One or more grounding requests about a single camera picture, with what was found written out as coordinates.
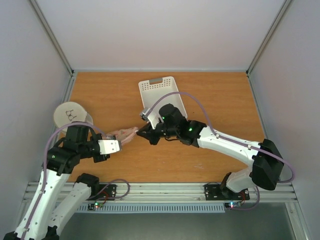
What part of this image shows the grey slotted cable duct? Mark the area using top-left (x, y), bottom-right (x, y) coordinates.
top-left (75, 203), bottom-right (225, 214)

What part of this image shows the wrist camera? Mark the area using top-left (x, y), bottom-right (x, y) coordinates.
top-left (139, 107), bottom-right (161, 130)
top-left (97, 139), bottom-right (122, 155)

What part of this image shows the aluminium mounting rail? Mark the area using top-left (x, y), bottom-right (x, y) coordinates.
top-left (23, 181), bottom-right (297, 204)

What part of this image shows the white round mesh laundry bag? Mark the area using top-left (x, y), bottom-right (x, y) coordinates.
top-left (53, 101), bottom-right (94, 128)

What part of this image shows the white plastic basket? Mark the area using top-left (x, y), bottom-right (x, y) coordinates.
top-left (137, 76), bottom-right (188, 120)

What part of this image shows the purple cable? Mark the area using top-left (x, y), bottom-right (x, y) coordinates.
top-left (147, 91), bottom-right (297, 182)
top-left (21, 120), bottom-right (106, 240)

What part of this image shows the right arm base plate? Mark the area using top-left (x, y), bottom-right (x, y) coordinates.
top-left (203, 182), bottom-right (250, 201)

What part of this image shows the aluminium frame post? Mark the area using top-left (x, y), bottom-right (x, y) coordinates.
top-left (28, 0), bottom-right (74, 77)
top-left (246, 0), bottom-right (293, 78)

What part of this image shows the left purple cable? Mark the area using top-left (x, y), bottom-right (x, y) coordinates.
top-left (21, 120), bottom-right (106, 240)

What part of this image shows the left aluminium frame post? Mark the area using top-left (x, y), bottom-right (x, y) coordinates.
top-left (28, 0), bottom-right (74, 77)

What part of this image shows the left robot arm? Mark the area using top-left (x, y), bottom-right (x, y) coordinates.
top-left (4, 121), bottom-right (122, 240)

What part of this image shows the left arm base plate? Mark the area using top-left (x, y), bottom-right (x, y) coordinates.
top-left (87, 184), bottom-right (117, 201)

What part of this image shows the floral mesh laundry bag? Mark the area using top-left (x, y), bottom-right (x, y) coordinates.
top-left (106, 126), bottom-right (139, 146)

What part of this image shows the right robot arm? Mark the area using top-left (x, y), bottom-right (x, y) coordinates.
top-left (137, 103), bottom-right (284, 200)

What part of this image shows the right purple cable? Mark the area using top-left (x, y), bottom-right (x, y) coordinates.
top-left (147, 91), bottom-right (297, 182)

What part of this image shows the right aluminium frame post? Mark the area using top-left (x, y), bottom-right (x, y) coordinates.
top-left (246, 0), bottom-right (293, 78)

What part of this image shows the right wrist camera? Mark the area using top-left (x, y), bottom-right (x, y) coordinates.
top-left (139, 107), bottom-right (161, 130)

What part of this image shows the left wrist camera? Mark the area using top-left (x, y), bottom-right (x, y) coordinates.
top-left (97, 139), bottom-right (122, 155)

